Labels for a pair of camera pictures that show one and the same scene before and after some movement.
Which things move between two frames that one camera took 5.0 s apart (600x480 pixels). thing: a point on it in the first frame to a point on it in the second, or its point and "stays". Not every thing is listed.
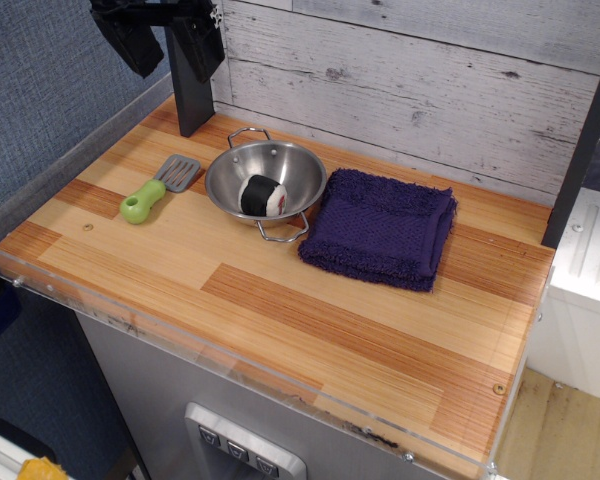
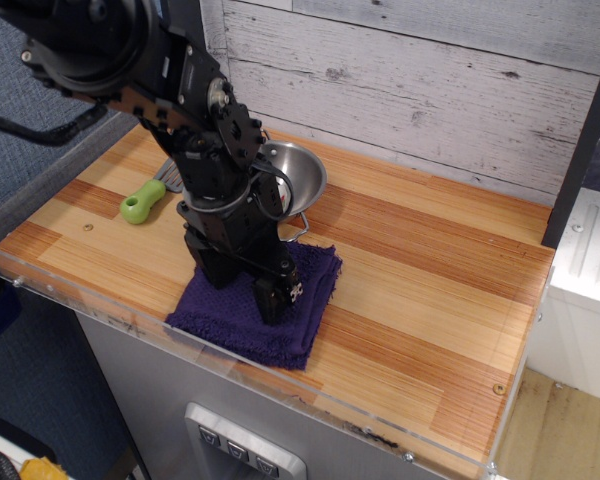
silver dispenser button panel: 222,447 stays
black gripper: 194,22 to 236,232
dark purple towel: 378,231 to 229,314
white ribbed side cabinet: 575,338 stays
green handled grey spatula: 175,176 stays
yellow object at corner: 41,469 stays
